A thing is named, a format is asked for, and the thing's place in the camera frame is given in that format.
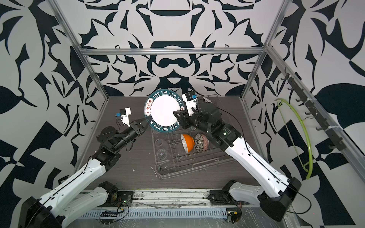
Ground white orange small bowl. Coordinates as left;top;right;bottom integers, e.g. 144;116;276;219
181;134;195;154

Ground green rim lettered plate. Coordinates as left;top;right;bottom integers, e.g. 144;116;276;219
144;89;185;133

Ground black white patterned bowl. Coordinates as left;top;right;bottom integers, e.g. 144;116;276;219
194;134;209;153

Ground frosted textured plastic cup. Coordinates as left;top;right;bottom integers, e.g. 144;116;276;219
155;138;168;149

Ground grey wire dish rack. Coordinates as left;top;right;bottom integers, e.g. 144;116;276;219
147;95;243;180

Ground clear faceted plastic cup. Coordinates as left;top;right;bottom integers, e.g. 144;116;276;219
156;149;172;166

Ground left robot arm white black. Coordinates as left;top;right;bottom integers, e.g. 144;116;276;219
18;116;151;228

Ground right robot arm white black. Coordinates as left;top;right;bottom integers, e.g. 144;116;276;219
173;103;302;222

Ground green plastic hanger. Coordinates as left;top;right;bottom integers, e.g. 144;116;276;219
274;98;313;180

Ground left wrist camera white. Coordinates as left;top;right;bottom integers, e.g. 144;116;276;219
116;107;131;127

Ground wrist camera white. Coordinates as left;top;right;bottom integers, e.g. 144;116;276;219
116;107;131;127
182;91;197;116

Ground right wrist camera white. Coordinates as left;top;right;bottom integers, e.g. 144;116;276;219
182;91;197;116

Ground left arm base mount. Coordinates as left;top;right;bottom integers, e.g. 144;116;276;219
98;191;134;207

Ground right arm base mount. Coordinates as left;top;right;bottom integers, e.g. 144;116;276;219
207;190;250;206

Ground white slotted cable duct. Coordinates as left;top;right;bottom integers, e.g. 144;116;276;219
79;208;227;219

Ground black wall hook rail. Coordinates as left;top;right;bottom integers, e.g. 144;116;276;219
282;68;347;151

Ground aluminium frame bars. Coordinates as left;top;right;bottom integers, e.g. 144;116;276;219
47;1;365;180

